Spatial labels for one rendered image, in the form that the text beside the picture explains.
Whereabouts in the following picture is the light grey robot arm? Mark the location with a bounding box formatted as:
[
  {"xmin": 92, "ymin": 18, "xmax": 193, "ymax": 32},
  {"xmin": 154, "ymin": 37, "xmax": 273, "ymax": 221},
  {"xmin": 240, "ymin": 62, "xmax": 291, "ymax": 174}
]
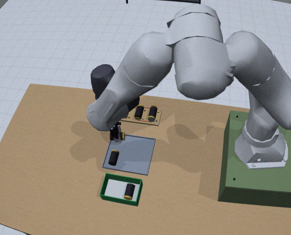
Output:
[{"xmin": 87, "ymin": 4, "xmax": 291, "ymax": 169}]

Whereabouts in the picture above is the light blue tray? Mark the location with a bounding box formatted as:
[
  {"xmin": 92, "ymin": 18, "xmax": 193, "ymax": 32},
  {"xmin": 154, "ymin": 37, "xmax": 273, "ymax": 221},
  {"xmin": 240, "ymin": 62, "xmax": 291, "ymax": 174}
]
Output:
[{"xmin": 102, "ymin": 134, "xmax": 156, "ymax": 176}]

